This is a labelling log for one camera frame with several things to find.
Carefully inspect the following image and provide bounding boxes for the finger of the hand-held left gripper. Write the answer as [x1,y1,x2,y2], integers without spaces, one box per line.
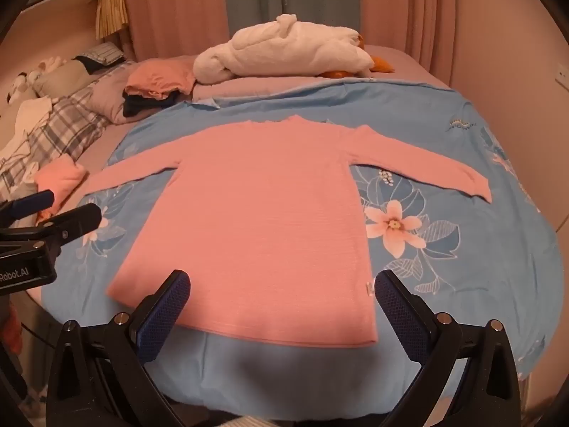
[0,190,55,228]
[0,203,103,251]

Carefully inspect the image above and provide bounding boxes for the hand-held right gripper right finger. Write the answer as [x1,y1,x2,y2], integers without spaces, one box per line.
[374,269,521,427]

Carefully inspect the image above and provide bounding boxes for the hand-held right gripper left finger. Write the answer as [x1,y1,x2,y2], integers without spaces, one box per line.
[46,269,192,427]

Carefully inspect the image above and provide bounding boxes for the pink long-sleeve shirt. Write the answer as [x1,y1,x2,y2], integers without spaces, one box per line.
[82,116,493,346]

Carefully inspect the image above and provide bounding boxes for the dark navy clothes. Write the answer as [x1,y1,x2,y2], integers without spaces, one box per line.
[122,91,179,118]

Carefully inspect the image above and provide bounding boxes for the small pink folded cloth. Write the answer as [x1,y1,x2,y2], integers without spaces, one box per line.
[34,155,88,225]

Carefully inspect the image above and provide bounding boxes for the white cloth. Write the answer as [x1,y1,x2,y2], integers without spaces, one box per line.
[0,98,55,161]

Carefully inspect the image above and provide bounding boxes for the plaid quilt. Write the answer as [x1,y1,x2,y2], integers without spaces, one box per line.
[0,84,112,203]

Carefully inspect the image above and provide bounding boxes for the white plush toys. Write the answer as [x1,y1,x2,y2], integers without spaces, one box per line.
[9,56,63,104]

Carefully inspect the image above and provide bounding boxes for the grey pillow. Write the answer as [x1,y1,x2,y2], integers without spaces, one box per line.
[33,60,99,99]

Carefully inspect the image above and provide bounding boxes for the dark striped cloth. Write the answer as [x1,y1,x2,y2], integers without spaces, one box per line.
[75,42,126,75]

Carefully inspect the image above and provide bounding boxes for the blue floral blanket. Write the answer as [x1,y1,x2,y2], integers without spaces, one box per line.
[38,78,558,419]

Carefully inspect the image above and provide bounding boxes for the straw fringe hanging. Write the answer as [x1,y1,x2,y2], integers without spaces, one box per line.
[95,0,130,40]

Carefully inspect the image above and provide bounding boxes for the pink curtain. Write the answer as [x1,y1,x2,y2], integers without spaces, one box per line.
[123,0,228,62]
[358,0,473,86]

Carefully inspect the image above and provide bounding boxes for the mauve bed sheet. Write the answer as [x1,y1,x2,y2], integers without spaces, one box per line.
[86,44,451,126]

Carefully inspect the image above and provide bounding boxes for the white plush goose toy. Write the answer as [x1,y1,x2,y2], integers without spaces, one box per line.
[193,14,396,84]

